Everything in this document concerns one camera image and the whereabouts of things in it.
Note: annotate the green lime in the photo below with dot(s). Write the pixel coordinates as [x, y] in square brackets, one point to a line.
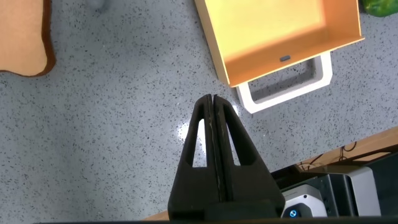
[382, 6]

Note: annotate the brown toast slice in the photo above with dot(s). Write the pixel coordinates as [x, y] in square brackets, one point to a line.
[21, 37]

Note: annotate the grey black robot base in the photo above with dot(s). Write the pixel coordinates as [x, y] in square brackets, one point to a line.
[342, 193]

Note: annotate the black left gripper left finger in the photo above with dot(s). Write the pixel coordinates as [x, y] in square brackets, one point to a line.
[192, 189]

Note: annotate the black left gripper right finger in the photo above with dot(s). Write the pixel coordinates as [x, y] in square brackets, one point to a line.
[248, 193]

